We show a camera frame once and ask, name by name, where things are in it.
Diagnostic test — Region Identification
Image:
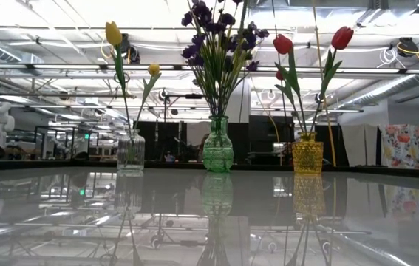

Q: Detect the green glass vase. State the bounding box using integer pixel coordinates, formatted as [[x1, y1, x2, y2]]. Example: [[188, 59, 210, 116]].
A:
[[202, 115, 234, 173]]

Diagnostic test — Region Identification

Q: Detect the clear ribbed glass vase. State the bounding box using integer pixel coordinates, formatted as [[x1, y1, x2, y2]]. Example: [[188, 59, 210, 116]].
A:
[[116, 128, 146, 171]]

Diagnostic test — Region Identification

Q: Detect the yellow glass vase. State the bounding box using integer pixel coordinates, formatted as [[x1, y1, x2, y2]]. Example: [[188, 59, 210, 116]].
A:
[[292, 131, 324, 174]]

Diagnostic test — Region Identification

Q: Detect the black partition panel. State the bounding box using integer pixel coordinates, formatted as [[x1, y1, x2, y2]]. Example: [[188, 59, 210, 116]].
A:
[[227, 115, 295, 166], [133, 120, 188, 163]]

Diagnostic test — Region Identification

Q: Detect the white curtain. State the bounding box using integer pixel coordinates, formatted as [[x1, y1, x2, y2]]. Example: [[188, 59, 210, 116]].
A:
[[340, 123, 380, 166]]

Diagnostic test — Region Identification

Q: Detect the floral patterned curtain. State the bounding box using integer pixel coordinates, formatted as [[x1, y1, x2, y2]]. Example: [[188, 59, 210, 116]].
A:
[[378, 124, 419, 170]]

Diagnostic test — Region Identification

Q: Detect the long black cable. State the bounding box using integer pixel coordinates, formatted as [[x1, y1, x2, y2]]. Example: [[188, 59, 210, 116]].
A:
[[270, 0, 288, 119]]

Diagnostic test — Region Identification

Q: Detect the black ceiling cable reel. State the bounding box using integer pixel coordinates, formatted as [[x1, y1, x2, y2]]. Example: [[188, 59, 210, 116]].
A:
[[112, 33, 142, 64], [397, 36, 419, 58]]

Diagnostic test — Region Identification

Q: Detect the long yellow cable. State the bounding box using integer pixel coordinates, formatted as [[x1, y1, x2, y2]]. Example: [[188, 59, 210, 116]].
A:
[[311, 0, 338, 167]]

